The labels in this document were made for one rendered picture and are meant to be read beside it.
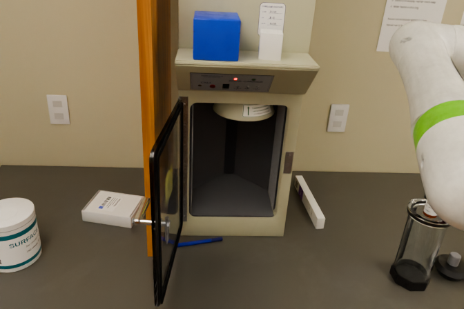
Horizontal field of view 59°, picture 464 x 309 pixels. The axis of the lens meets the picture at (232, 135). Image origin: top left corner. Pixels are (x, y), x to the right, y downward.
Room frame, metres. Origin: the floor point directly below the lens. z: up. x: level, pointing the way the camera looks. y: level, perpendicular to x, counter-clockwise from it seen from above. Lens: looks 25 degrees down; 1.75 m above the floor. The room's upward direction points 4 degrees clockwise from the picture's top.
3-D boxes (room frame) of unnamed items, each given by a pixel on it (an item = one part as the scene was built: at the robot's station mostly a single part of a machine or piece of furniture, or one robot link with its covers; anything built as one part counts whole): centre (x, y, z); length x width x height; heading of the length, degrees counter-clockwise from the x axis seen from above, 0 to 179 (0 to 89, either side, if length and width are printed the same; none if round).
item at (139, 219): (0.73, 0.17, 1.20); 0.10 x 0.05 x 0.03; 178
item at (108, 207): (1.06, 0.36, 0.96); 0.16 x 0.12 x 0.04; 82
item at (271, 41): (0.93, -0.07, 1.54); 0.05 x 0.05 x 0.06; 89
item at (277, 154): (1.11, -0.01, 1.19); 0.26 x 0.24 x 0.35; 95
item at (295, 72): (0.93, -0.02, 1.46); 0.32 x 0.11 x 0.10; 95
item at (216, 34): (0.92, 0.05, 1.56); 0.10 x 0.10 x 0.09; 5
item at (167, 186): (0.80, 0.14, 1.19); 0.30 x 0.01 x 0.40; 178
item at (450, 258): (0.88, -0.63, 0.97); 0.09 x 0.09 x 0.07
